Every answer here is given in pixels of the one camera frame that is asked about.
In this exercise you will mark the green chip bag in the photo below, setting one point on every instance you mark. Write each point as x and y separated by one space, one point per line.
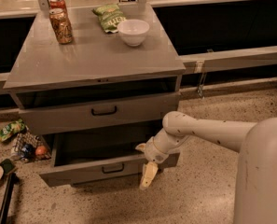
110 16

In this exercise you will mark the black stand on floor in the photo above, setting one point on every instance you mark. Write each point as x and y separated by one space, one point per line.
11 181

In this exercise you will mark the grey drawer cabinet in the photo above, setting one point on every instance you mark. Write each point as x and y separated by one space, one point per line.
95 97

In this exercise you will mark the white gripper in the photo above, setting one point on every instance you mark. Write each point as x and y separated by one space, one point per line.
152 151

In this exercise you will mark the gold soda can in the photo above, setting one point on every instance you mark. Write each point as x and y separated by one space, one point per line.
61 25

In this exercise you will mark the grey top drawer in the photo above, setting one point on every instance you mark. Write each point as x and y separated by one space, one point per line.
76 117

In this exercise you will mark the wire basket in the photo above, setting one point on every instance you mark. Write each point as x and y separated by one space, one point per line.
22 139

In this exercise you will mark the orange fruit in basket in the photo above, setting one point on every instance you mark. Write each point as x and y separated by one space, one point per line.
41 152

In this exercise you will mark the grey metal rail frame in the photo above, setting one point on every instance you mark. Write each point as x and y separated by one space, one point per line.
231 61

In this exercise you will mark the grey drawer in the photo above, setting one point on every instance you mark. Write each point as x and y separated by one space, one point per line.
76 117
91 171

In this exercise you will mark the blue can in basket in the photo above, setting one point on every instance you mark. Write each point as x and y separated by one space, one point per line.
27 152

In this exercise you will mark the red soda can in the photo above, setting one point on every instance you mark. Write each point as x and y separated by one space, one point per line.
58 4

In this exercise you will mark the green sponge on floor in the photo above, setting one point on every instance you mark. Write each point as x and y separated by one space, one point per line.
8 166

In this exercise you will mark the white bowl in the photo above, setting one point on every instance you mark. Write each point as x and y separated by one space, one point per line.
133 32

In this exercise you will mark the green snack bag on floor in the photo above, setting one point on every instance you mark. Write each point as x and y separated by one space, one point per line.
11 129

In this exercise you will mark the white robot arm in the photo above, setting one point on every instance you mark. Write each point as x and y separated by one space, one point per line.
255 142

